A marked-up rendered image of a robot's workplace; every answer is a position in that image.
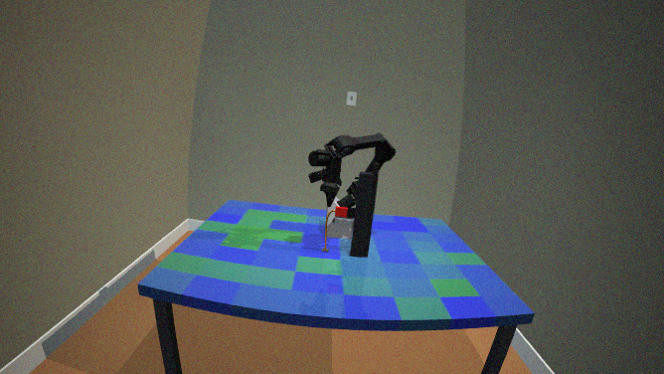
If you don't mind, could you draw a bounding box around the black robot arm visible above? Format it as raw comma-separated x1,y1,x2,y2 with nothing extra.
308,132,396,208

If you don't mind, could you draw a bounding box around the black post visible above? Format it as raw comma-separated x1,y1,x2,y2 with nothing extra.
350,163,379,258

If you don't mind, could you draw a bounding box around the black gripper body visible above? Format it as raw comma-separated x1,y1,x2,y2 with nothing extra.
320,166,342,193

